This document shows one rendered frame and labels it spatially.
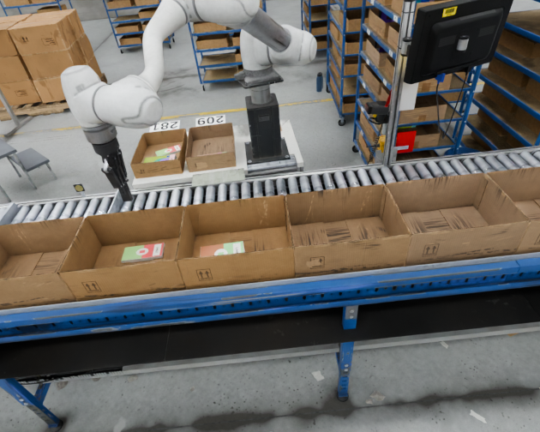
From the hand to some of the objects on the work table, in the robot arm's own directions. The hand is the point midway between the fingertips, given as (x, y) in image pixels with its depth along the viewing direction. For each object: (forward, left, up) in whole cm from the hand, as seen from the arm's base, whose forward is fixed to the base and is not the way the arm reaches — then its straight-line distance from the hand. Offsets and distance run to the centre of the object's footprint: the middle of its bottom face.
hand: (124, 192), depth 125 cm
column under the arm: (-82, +70, -45) cm, 117 cm away
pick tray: (-100, +8, -45) cm, 110 cm away
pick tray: (-94, +38, -45) cm, 111 cm away
